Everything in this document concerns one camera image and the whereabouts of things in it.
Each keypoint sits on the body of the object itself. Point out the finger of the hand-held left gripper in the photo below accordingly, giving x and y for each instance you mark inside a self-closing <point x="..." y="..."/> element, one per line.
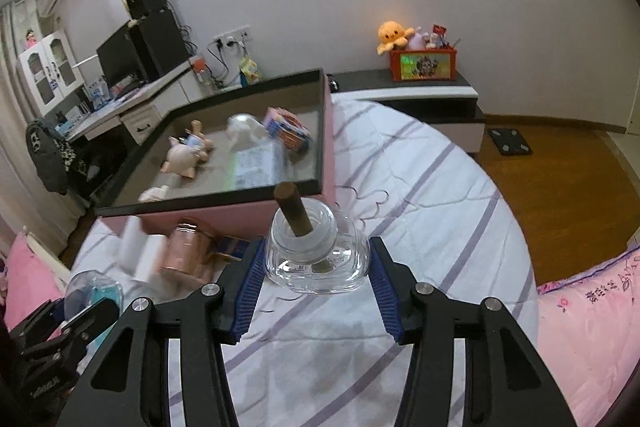
<point x="92" y="314"/>
<point x="37" y="322"/>

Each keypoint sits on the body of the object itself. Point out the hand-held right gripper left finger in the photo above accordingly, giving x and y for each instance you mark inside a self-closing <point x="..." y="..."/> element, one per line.
<point x="247" y="297"/>

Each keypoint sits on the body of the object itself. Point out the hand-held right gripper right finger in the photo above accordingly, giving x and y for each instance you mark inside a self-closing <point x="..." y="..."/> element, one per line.
<point x="387" y="297"/>

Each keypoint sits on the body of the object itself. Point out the blue glass dish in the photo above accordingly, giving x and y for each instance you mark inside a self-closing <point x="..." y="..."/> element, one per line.
<point x="92" y="288"/>

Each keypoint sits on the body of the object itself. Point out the clear glass diffuser bottle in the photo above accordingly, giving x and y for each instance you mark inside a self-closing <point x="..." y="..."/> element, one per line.
<point x="320" y="257"/>

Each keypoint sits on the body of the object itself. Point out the pink box with black rim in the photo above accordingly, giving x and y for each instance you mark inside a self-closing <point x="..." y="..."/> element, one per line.
<point x="240" y="214"/>

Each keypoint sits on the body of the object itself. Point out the pale blue packet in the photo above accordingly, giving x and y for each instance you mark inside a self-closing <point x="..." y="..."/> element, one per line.
<point x="257" y="167"/>

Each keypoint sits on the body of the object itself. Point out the pink pig figurine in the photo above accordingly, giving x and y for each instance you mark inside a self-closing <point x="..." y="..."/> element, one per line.
<point x="182" y="159"/>

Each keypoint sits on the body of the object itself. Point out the small blue dress doll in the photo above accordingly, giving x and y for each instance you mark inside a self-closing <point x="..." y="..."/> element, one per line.
<point x="200" y="138"/>

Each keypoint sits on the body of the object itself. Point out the white rounded plastic device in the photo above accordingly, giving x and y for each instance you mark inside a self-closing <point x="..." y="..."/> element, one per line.
<point x="245" y="129"/>

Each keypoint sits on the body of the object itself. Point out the pink donut block toy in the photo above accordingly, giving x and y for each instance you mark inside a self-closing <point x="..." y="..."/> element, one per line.
<point x="285" y="127"/>

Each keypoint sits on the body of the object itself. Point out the pink blanket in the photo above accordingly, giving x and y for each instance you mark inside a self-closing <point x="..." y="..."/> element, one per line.
<point x="25" y="277"/>

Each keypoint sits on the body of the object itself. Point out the rose gold metal cup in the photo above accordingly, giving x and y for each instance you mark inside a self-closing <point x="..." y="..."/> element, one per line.
<point x="182" y="257"/>

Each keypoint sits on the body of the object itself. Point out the white charger block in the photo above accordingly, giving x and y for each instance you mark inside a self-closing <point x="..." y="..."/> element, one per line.
<point x="137" y="252"/>

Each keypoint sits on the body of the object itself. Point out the clear heart-shaped dish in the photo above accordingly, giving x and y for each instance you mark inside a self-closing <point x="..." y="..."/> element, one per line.
<point x="372" y="199"/>

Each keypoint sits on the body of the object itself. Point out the dark grey jacket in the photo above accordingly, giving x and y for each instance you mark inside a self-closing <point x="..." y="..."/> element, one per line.
<point x="47" y="157"/>

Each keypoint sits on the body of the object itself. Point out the black floor scale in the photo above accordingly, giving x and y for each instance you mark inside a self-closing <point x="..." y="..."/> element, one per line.
<point x="510" y="141"/>

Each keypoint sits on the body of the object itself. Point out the pink floral pillow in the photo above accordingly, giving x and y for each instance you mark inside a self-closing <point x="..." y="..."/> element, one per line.
<point x="590" y="332"/>

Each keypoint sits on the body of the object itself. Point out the black white low stand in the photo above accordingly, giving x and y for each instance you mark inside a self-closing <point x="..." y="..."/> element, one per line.
<point x="425" y="93"/>

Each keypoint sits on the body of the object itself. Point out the white desk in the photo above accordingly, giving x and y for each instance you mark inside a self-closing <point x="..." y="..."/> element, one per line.
<point x="150" y="109"/>

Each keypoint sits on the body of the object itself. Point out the blue white boxes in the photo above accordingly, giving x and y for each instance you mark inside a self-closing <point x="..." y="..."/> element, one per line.
<point x="97" y="92"/>

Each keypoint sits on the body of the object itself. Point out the yellow snack bag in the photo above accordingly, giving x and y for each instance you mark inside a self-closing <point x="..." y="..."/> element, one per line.
<point x="249" y="69"/>

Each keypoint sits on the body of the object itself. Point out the red cap water bottle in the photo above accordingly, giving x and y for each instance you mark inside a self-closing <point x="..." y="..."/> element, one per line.
<point x="201" y="72"/>

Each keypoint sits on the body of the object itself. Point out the red storage box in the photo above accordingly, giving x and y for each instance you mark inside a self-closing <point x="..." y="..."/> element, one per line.
<point x="422" y="64"/>

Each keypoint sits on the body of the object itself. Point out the cream curtain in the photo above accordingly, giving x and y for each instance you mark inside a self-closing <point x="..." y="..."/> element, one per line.
<point x="10" y="82"/>

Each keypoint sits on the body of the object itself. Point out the white glass door cabinet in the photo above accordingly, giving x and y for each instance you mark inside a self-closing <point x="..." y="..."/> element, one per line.
<point x="50" y="67"/>

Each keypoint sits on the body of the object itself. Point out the black computer monitor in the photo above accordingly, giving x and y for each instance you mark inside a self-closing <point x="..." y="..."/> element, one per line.
<point x="120" y="57"/>

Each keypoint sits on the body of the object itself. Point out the purple plush toy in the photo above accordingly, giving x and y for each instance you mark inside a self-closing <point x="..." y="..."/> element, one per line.
<point x="417" y="39"/>

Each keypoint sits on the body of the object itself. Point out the orange octopus plush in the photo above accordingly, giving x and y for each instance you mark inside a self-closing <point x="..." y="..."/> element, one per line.
<point x="392" y="34"/>

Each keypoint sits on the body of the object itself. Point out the red white toy figure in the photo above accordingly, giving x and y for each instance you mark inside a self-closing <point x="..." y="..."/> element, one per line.
<point x="440" y="34"/>

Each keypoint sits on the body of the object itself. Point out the black computer tower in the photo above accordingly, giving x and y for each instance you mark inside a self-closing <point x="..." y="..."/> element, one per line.
<point x="157" y="42"/>

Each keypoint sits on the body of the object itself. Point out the small pink doll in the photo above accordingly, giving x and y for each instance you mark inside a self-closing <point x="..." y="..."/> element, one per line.
<point x="31" y="38"/>

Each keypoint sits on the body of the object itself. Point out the white wall outlet strip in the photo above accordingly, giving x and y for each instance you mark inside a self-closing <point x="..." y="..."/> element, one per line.
<point x="230" y="38"/>

